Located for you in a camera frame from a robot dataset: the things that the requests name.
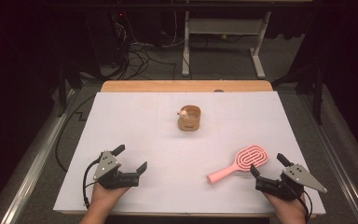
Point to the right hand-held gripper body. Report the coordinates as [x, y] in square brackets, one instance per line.
[298, 177]

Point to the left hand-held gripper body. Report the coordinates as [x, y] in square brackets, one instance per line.
[105, 165]

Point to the pink hairbrush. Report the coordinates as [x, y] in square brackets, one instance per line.
[227, 173]

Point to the brown bag-shaped pot with bear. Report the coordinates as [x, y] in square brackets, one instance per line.
[189, 124]

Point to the person's right hand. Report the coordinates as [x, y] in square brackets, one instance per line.
[289, 208]

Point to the person's left hand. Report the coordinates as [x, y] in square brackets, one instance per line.
[102, 197]

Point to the white table board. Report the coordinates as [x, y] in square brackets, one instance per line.
[167, 155]

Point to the black stand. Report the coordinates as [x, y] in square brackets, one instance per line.
[64, 81]
[317, 93]

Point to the white-framed desk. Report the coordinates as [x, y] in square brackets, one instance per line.
[223, 26]

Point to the metal floor rail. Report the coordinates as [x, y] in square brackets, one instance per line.
[34, 174]
[338, 174]

